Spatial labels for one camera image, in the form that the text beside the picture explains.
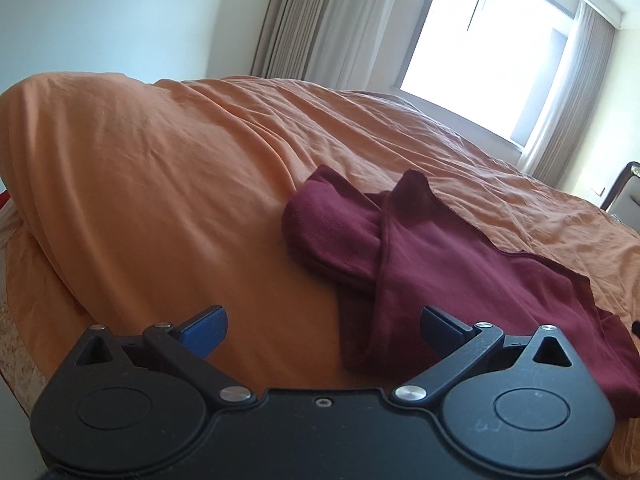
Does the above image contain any window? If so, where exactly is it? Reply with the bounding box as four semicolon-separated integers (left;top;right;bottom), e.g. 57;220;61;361
399;0;582;155

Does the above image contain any beige patterned bed sheet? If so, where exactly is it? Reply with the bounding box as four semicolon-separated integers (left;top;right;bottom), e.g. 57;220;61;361
0;237;68;391

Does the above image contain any grey curtain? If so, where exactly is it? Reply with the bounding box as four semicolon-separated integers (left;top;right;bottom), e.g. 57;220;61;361
515;1;617;194
250;0;442;95

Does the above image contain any padded headboard with wooden frame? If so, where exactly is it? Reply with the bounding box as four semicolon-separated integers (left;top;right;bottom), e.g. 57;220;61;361
599;161;640;233

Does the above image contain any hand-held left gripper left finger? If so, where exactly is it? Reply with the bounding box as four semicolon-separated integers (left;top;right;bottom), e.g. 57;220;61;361
63;304;254;405

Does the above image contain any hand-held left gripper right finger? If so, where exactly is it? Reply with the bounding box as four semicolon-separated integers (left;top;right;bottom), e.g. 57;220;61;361
392;304;577;405

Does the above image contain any maroon long-sleeve sweater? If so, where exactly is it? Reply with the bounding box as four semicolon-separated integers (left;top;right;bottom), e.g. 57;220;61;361
281;164;640;420

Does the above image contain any orange duvet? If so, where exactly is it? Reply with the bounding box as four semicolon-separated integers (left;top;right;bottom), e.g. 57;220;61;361
0;72;640;476

